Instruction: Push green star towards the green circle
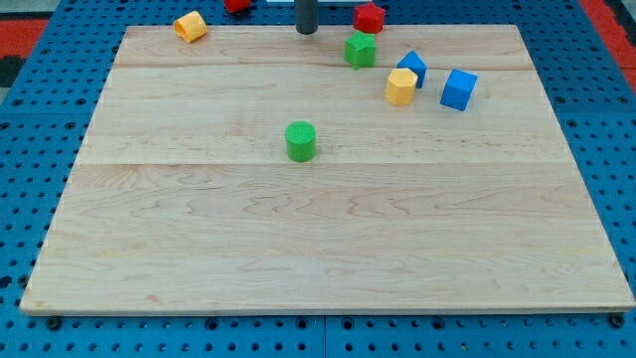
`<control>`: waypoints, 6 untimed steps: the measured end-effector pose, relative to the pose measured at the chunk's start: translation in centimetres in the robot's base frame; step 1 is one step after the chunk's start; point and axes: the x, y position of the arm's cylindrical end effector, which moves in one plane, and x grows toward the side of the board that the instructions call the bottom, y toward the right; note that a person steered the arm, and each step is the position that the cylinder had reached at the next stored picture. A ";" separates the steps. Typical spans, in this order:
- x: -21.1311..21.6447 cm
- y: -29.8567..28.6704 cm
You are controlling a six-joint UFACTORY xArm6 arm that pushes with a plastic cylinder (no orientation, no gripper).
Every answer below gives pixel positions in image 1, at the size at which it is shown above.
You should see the green cylinder block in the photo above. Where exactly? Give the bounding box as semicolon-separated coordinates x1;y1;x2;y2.
285;121;317;162

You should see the blue cube block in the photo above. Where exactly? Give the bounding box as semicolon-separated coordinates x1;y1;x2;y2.
440;70;478;111

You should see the yellow hexagon block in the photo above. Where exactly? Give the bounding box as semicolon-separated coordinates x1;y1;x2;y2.
385;68;417;106

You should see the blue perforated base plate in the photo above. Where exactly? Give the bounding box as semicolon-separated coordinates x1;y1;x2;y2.
1;0;635;357

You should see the red block at top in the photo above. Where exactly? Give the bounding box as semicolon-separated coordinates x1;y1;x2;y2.
224;0;251;14

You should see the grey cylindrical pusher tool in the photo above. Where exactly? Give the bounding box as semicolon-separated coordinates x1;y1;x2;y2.
294;0;319;35

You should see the red star block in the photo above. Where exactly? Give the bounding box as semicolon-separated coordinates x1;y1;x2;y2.
353;2;386;34

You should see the green star block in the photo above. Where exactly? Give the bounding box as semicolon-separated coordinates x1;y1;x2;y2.
344;30;377;70

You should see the blue triangular block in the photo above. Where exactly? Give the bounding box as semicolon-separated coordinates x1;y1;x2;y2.
397;50;427;89

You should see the yellow heart block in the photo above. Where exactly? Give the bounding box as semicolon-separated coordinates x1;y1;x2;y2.
173;11;208;43

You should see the wooden board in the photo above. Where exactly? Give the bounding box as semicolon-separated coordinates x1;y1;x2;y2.
21;25;635;316

